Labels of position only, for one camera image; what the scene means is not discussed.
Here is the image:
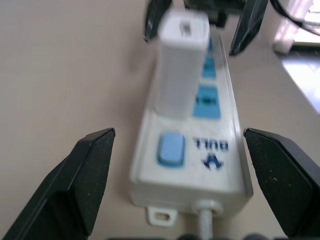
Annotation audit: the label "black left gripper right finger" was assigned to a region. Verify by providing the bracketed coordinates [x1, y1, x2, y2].
[243, 127, 320, 240]

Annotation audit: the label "white power strip blue sockets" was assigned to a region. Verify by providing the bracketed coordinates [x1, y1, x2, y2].
[128, 32, 254, 227]

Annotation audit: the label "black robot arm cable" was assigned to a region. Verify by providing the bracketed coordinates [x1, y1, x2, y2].
[271, 0, 320, 36]

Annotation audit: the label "white charger block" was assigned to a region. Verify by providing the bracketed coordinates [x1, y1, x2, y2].
[152, 7, 211, 120]

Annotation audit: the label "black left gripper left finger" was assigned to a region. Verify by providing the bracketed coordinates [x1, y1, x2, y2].
[0, 127, 116, 240]

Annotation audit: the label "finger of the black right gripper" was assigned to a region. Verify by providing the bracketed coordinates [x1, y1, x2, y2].
[229, 0, 269, 57]
[144, 0, 173, 43]

